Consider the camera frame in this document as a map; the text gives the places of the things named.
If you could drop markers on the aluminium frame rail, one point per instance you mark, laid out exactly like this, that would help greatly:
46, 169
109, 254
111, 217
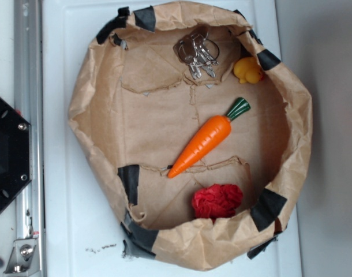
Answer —
28, 256

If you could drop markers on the orange plastic carrot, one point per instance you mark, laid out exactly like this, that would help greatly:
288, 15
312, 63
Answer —
208, 137

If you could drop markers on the yellow rubber duck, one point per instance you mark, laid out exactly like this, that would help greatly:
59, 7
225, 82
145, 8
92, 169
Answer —
247, 70

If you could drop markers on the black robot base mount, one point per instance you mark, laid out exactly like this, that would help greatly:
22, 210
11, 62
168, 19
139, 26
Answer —
14, 154

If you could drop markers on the red crumpled cloth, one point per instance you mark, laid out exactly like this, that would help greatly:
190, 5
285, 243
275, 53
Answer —
217, 201

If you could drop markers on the silver key bunch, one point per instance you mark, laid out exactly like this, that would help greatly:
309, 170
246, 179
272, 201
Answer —
198, 52

